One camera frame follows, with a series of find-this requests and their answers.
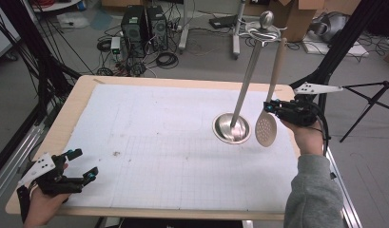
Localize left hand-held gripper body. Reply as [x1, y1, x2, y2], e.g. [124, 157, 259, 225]
[17, 152, 86, 195]

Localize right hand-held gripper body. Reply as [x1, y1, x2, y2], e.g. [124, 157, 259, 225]
[272, 82, 344, 128]

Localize beige slotted spoon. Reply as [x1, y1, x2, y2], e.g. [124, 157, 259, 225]
[254, 37, 288, 148]

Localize metal utensil stand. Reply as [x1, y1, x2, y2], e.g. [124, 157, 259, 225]
[211, 9, 288, 145]

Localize person's right hand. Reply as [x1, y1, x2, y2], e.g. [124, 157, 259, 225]
[280, 118, 325, 157]

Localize person's left hand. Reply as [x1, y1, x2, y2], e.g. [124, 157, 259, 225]
[23, 185, 71, 228]

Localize black tripod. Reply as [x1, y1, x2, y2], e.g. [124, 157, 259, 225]
[339, 75, 389, 143]

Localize flat white board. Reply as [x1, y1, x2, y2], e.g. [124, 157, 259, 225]
[301, 40, 371, 59]

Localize white grid mat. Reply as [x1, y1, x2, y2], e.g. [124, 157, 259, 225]
[63, 84, 300, 213]

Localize cardboard box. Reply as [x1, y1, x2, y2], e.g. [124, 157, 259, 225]
[267, 0, 327, 43]

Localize grey bag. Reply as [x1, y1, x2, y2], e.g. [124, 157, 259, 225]
[310, 11, 351, 43]

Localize black flat device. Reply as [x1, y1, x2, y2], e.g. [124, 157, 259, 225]
[208, 14, 238, 30]

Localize white desk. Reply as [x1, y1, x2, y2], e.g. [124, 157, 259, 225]
[178, 0, 247, 61]

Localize small white green box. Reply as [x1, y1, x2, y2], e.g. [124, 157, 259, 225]
[110, 36, 122, 55]

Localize black computer tower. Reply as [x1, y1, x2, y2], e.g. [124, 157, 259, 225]
[146, 5, 169, 51]
[120, 6, 149, 59]

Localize round white table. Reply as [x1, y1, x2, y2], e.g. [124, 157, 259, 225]
[29, 0, 84, 13]

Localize aluminium rail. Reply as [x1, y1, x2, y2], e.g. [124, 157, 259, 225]
[0, 123, 46, 207]
[324, 147, 363, 228]

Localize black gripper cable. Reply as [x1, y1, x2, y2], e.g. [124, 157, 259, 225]
[310, 103, 332, 157]

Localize black wrist strap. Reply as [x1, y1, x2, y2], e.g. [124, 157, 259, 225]
[16, 185, 32, 223]

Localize black frame beam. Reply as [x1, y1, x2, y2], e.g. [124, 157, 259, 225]
[289, 0, 387, 112]

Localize coiled black cable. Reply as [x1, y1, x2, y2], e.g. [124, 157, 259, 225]
[155, 51, 180, 69]

